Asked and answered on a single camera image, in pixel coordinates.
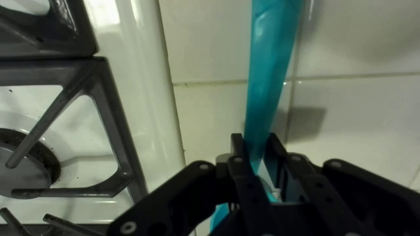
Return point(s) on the white gas stove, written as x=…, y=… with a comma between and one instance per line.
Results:
x=145, y=87

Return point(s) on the round black stove burner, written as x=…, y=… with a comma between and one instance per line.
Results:
x=21, y=166

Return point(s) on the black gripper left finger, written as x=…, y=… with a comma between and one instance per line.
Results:
x=184, y=197

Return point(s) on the blue plastic fork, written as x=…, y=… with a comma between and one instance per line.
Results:
x=271, y=66

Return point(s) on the black stove grate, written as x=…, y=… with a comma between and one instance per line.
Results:
x=109, y=109

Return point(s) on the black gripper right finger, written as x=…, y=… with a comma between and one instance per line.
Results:
x=350, y=201

